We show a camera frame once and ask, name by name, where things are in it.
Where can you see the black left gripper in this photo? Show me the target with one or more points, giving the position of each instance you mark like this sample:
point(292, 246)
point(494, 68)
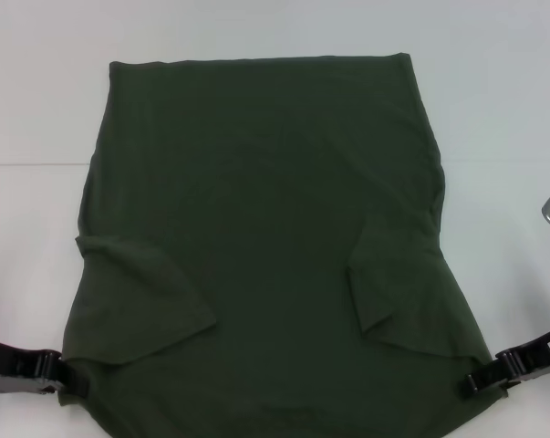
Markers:
point(10, 360)

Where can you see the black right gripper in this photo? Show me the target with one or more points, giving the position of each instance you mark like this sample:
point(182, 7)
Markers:
point(541, 358)

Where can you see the dark green t-shirt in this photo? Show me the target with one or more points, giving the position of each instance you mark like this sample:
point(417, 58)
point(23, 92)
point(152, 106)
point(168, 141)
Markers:
point(256, 205)

